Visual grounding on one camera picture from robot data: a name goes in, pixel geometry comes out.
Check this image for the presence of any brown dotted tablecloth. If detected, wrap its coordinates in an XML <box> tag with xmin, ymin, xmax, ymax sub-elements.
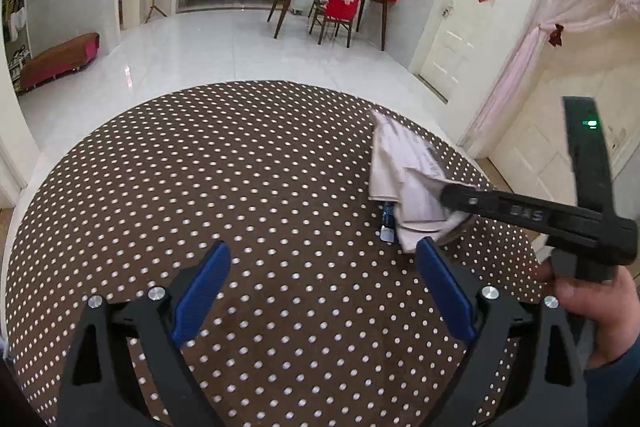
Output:
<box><xmin>5</xmin><ymin>80</ymin><xmax>548</xmax><ymax>427</ymax></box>

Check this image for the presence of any person's right forearm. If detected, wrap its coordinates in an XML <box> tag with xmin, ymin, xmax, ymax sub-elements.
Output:
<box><xmin>584</xmin><ymin>349</ymin><xmax>640</xmax><ymax>427</ymax></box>

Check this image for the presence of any red shirt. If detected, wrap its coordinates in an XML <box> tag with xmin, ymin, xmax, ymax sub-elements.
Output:
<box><xmin>324</xmin><ymin>0</ymin><xmax>367</xmax><ymax>24</ymax></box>

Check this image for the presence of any wooden coat stand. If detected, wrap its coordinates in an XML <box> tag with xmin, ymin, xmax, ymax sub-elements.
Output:
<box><xmin>145</xmin><ymin>0</ymin><xmax>168</xmax><ymax>24</ymax></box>

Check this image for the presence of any small blue tube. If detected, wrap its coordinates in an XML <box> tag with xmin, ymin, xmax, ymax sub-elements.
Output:
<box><xmin>379</xmin><ymin>202</ymin><xmax>398</xmax><ymax>243</ymax></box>

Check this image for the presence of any pink lace curtain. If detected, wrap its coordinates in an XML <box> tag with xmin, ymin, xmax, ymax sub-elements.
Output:
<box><xmin>457</xmin><ymin>0</ymin><xmax>640</xmax><ymax>158</ymax></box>

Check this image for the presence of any person's right hand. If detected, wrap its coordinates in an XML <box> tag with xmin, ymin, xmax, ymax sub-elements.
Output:
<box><xmin>537</xmin><ymin>257</ymin><xmax>640</xmax><ymax>368</ymax></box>

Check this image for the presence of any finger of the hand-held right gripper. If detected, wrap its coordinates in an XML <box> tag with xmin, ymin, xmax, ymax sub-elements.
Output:
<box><xmin>440</xmin><ymin>183</ymin><xmax>581</xmax><ymax>239</ymax></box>

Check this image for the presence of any red upholstered bench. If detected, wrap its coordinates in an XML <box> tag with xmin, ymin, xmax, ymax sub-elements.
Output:
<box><xmin>19</xmin><ymin>33</ymin><xmax>101</xmax><ymax>94</ymax></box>

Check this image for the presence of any white shelf rack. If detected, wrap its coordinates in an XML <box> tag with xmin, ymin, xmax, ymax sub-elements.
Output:
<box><xmin>0</xmin><ymin>0</ymin><xmax>33</xmax><ymax>95</ymax></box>

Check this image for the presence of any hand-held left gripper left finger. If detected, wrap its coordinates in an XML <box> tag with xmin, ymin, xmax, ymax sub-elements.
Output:
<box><xmin>59</xmin><ymin>241</ymin><xmax>232</xmax><ymax>427</ymax></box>

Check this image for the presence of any white door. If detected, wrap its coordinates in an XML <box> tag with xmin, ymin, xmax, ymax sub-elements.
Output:
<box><xmin>419</xmin><ymin>0</ymin><xmax>501</xmax><ymax>100</ymax></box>

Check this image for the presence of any wooden chair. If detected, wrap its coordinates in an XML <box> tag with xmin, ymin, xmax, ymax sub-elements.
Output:
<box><xmin>308</xmin><ymin>0</ymin><xmax>366</xmax><ymax>48</ymax></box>

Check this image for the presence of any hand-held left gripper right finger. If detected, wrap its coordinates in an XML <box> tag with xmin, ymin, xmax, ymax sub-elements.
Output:
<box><xmin>416</xmin><ymin>237</ymin><xmax>588</xmax><ymax>427</ymax></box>

